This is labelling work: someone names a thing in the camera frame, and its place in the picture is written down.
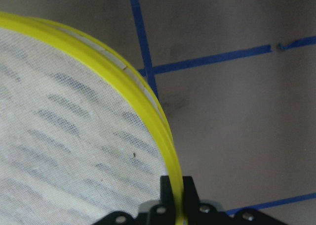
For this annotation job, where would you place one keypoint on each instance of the yellow steamer basket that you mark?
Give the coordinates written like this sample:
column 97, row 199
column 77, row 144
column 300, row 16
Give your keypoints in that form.
column 81, row 132

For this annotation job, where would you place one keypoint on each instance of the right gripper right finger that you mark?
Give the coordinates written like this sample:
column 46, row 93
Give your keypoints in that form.
column 190, row 194

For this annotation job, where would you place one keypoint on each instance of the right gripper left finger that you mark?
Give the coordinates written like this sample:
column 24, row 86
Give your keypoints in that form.
column 166, row 194

